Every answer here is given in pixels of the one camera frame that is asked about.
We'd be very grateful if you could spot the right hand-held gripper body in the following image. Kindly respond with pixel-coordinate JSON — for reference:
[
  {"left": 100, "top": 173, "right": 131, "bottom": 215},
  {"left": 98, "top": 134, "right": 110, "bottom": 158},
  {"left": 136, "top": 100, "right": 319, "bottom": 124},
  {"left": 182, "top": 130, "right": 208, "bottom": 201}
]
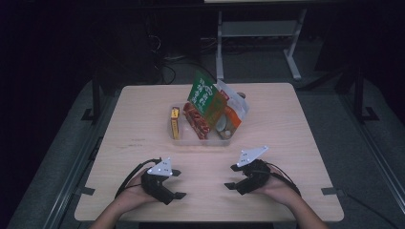
[{"left": 236, "top": 145, "right": 272, "bottom": 197}]

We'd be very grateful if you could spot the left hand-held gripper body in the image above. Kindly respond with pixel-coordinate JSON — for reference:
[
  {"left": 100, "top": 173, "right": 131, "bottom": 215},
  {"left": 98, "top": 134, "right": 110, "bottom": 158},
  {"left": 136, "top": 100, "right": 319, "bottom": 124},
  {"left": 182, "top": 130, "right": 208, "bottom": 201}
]
[{"left": 140, "top": 157, "right": 177, "bottom": 206}]

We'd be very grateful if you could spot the clear plastic container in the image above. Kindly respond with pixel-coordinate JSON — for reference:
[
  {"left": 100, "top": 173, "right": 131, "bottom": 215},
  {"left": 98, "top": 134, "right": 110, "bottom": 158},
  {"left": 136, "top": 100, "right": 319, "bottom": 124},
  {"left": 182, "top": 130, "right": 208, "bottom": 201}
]
[{"left": 168, "top": 103, "right": 241, "bottom": 147}]

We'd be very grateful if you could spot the small yellow box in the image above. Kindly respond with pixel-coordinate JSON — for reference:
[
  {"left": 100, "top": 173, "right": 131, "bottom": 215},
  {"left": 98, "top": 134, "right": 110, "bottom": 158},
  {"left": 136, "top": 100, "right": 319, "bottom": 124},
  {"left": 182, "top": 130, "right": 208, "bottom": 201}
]
[{"left": 170, "top": 106, "right": 181, "bottom": 141}]

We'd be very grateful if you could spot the orange clear snack packet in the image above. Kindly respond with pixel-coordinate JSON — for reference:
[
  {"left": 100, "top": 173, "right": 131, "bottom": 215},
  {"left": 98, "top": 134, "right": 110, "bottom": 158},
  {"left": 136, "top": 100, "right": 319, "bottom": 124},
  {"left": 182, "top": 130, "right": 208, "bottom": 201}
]
[{"left": 214, "top": 79, "right": 250, "bottom": 140}]

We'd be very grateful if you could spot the green braised meat food packet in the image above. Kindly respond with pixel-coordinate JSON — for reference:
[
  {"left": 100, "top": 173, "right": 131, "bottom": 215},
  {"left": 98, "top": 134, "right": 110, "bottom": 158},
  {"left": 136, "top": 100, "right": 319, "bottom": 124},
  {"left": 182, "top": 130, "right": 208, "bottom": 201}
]
[{"left": 182, "top": 70, "right": 228, "bottom": 141}]

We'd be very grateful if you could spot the person's left hand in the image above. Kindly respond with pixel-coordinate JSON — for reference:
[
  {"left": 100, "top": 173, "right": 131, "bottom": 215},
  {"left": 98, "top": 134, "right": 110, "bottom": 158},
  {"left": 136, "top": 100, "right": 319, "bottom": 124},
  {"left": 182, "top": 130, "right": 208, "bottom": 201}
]
[{"left": 116, "top": 170, "right": 160, "bottom": 213}]

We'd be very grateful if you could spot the person's right hand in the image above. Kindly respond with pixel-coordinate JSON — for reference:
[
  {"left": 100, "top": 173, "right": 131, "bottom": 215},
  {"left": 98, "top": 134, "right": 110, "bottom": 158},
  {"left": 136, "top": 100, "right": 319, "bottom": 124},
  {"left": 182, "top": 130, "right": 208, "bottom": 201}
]
[{"left": 252, "top": 166, "right": 301, "bottom": 208}]

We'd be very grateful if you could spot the grey tape strip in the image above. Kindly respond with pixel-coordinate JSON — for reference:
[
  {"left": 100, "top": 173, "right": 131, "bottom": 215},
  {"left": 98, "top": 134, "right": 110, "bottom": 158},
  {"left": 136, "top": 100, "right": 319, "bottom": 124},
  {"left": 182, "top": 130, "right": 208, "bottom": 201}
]
[
  {"left": 321, "top": 187, "right": 347, "bottom": 197},
  {"left": 75, "top": 186, "right": 96, "bottom": 197}
]

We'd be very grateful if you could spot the black metal stand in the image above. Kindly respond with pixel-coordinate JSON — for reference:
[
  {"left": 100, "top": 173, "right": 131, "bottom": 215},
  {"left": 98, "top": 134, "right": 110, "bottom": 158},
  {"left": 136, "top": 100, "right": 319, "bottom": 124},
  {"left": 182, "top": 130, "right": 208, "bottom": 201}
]
[
  {"left": 80, "top": 77, "right": 103, "bottom": 123},
  {"left": 353, "top": 66, "right": 380, "bottom": 123}
]

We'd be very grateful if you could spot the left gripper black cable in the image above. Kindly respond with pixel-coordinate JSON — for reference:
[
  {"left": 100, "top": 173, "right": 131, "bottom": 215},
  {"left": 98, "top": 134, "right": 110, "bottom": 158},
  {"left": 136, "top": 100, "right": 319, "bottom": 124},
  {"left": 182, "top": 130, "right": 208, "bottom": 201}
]
[{"left": 115, "top": 157, "right": 162, "bottom": 198}]

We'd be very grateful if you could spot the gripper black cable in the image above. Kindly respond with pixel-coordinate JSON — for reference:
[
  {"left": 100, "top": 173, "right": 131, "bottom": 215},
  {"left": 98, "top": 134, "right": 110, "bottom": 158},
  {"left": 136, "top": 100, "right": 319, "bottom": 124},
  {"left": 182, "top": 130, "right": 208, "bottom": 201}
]
[
  {"left": 264, "top": 161, "right": 302, "bottom": 198},
  {"left": 115, "top": 157, "right": 162, "bottom": 198}
]

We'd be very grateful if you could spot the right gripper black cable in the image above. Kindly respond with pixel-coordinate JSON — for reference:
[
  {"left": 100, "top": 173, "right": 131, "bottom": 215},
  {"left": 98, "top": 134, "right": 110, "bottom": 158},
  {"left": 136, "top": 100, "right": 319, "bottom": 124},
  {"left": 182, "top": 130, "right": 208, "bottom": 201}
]
[{"left": 264, "top": 161, "right": 302, "bottom": 198}]

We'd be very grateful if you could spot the tangle of dark cables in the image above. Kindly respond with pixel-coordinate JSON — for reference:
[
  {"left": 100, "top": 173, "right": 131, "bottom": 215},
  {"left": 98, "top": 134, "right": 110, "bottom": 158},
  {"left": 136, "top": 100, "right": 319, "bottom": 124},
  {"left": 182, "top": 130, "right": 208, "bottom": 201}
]
[{"left": 144, "top": 32, "right": 221, "bottom": 86}]

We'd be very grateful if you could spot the black floor cable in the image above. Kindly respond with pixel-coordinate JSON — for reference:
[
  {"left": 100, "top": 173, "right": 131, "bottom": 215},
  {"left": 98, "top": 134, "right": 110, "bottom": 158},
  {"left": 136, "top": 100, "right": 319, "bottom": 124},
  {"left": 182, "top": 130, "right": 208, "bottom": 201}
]
[{"left": 345, "top": 192, "right": 399, "bottom": 229}]

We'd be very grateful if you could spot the grey metal stand frame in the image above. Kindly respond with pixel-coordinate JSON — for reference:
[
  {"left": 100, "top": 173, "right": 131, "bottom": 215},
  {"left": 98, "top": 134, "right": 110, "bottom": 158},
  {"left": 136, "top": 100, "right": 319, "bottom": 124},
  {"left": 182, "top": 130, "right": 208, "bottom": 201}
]
[{"left": 215, "top": 9, "right": 309, "bottom": 82}]

